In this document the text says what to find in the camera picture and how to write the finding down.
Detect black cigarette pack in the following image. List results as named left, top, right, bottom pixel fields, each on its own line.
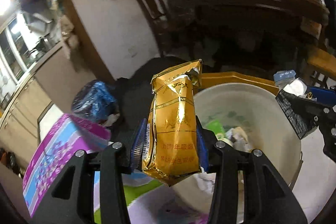
left=275, top=78, right=317, bottom=140

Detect green white carton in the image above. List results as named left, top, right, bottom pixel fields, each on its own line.
left=206, top=119, right=226, bottom=140

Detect gold foil cigarette carton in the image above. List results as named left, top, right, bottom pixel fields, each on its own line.
left=142, top=60, right=203, bottom=186

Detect white plastic trash bucket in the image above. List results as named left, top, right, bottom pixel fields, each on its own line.
left=171, top=82, right=302, bottom=214

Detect beige kitchen cabinets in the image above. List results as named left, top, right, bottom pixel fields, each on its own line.
left=1, top=44, right=95, bottom=168

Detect kitchen window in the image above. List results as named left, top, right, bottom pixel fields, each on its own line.
left=1, top=11, right=35, bottom=83

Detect light wooden stool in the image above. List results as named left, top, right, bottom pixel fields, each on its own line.
left=303, top=46, right=335, bottom=88

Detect purple blue floral tablecloth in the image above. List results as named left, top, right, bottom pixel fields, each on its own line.
left=23, top=114, right=209, bottom=223

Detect blue black garbage bag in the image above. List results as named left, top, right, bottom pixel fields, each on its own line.
left=71, top=80, right=120, bottom=127

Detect small wooden chair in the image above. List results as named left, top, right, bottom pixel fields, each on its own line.
left=199, top=72, right=279, bottom=96

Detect dark wooden dining table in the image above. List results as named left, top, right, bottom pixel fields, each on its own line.
left=167, top=0, right=329, bottom=67

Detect hanging beige cloth bags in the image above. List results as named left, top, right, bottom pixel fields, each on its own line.
left=59, top=15, right=80, bottom=60

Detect dark wooden dining chair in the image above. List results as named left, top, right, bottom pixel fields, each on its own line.
left=137, top=0, right=169, bottom=57

